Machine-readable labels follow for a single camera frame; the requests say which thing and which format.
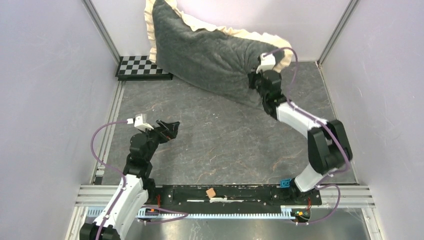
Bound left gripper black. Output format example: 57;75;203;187
138;119;179;161

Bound grey pillowcase with cream ruffle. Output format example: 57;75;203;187
144;0;293;109

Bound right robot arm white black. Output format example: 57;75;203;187
248;70;353;204

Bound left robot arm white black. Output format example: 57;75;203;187
79;115;181;240

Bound black white checkerboard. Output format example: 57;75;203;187
115;55;173;81

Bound small tan cube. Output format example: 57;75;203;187
205;187;217;199

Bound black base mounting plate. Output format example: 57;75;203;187
147;184;322;214

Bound blue toy brick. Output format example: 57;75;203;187
279;178;292;189

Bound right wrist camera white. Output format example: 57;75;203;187
255;52;276;74

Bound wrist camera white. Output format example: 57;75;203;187
126;113;154;132
255;52;276;74

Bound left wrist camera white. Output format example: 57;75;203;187
126;113;154;132

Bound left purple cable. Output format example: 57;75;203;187
90;119;190;240

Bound light blue cable duct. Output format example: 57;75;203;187
86;205;312;220

